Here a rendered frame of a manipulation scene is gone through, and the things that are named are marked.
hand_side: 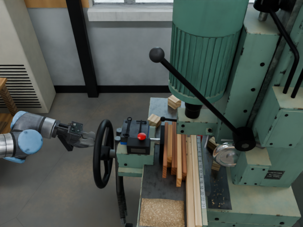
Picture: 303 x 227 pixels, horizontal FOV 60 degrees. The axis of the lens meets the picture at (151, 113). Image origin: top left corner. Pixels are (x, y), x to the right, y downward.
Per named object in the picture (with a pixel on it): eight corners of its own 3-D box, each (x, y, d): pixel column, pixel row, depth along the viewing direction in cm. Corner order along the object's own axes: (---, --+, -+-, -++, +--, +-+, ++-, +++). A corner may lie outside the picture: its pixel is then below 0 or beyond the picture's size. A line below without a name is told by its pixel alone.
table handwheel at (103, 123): (89, 122, 96) (87, 199, 98) (144, 124, 95) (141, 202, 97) (107, 116, 125) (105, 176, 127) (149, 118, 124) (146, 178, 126)
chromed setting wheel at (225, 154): (209, 160, 91) (215, 138, 82) (245, 162, 91) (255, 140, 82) (210, 167, 89) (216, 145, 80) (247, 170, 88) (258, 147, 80)
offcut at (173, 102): (167, 104, 119) (167, 97, 116) (173, 100, 121) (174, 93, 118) (174, 109, 117) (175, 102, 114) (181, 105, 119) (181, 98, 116)
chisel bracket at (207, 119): (176, 122, 100) (177, 106, 94) (213, 124, 99) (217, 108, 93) (175, 138, 95) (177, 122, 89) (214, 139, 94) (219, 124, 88)
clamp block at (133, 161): (123, 138, 109) (121, 123, 103) (155, 139, 109) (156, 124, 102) (118, 168, 99) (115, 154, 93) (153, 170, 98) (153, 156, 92)
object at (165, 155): (164, 134, 107) (164, 121, 101) (167, 134, 107) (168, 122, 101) (162, 177, 93) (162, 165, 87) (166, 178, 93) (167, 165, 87)
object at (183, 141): (180, 134, 107) (181, 126, 103) (184, 134, 107) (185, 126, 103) (180, 180, 92) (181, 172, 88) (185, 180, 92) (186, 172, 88)
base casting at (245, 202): (149, 130, 133) (149, 118, 127) (264, 136, 131) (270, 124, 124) (141, 218, 102) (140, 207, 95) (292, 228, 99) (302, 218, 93)
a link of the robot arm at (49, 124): (39, 140, 117) (47, 124, 123) (51, 143, 118) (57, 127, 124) (40, 128, 110) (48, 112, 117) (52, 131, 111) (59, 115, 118)
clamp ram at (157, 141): (145, 139, 104) (144, 124, 98) (163, 140, 104) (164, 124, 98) (143, 157, 98) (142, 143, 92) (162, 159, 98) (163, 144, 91)
